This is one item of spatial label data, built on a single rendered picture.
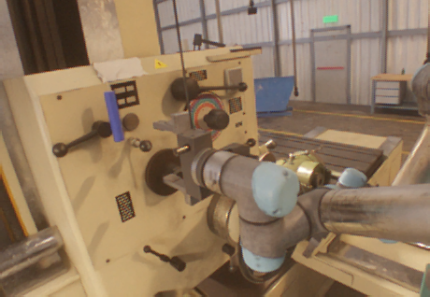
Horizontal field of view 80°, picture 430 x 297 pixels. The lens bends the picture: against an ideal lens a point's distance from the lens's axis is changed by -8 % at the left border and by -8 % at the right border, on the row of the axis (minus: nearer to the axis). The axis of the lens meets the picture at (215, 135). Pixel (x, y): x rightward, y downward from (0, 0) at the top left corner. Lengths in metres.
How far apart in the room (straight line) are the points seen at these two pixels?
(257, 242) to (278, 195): 0.10
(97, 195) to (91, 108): 0.23
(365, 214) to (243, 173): 0.18
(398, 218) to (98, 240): 0.70
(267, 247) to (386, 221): 0.18
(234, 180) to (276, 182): 0.07
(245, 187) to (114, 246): 0.53
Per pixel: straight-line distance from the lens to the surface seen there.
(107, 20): 1.48
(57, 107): 0.71
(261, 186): 0.40
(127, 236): 0.87
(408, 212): 0.39
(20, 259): 1.18
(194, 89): 0.81
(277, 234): 0.47
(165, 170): 0.80
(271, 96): 7.33
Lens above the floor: 1.90
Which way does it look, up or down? 17 degrees down
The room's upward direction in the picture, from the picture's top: 7 degrees counter-clockwise
